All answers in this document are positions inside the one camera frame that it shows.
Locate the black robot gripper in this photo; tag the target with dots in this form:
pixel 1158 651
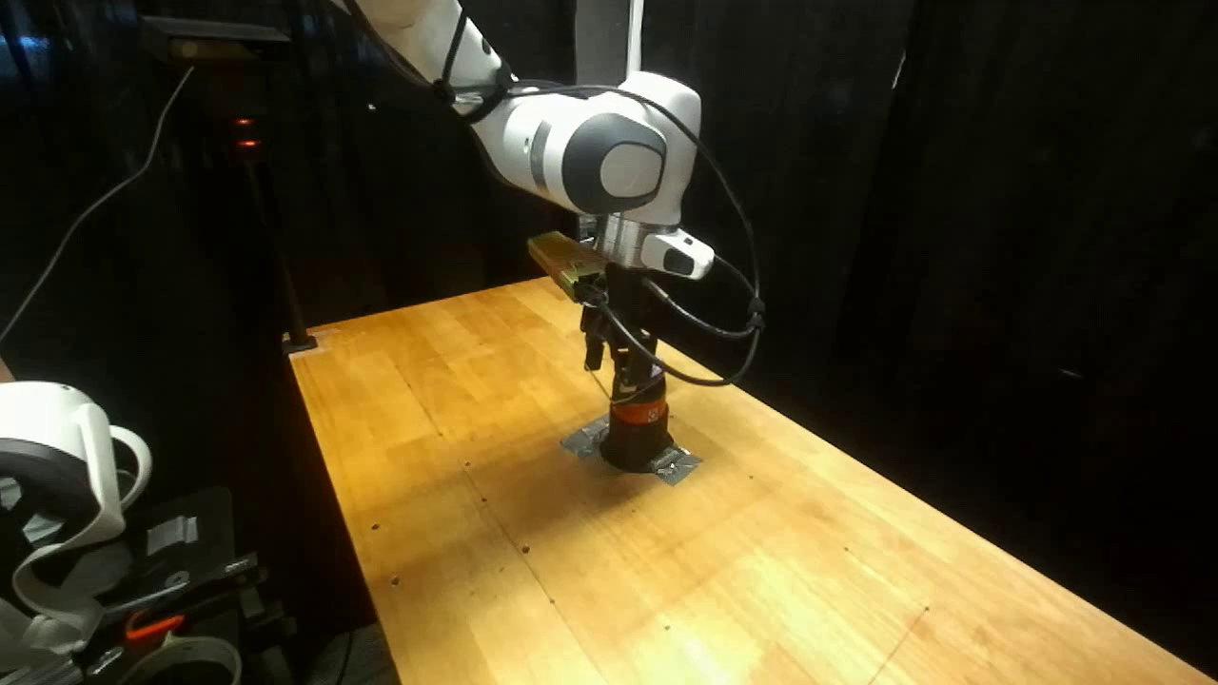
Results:
pixel 625 308

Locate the orange elastic band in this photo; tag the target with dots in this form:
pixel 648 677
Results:
pixel 641 415

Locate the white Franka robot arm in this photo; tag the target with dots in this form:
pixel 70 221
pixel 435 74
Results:
pixel 572 139

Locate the orange and black cylinder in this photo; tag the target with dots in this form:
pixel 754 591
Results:
pixel 638 438

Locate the grey tape piece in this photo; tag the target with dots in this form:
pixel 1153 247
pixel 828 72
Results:
pixel 583 438

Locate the black curtain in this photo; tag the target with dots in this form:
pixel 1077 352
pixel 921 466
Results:
pixel 955 191
pixel 383 216

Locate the black case with orange tool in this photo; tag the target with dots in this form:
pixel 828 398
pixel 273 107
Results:
pixel 176 597

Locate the dark box on stand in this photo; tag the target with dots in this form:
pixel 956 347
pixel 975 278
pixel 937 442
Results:
pixel 210 39

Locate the white headset device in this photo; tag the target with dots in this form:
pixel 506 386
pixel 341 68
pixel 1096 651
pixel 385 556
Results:
pixel 60 459

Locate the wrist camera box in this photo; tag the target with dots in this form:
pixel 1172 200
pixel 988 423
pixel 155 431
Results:
pixel 564 261

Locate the grey square base plate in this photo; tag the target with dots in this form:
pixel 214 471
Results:
pixel 677 466

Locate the white door frame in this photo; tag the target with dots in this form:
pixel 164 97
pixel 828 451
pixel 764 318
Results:
pixel 629 39

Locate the black camera tripod stand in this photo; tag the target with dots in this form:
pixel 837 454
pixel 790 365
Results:
pixel 273 242

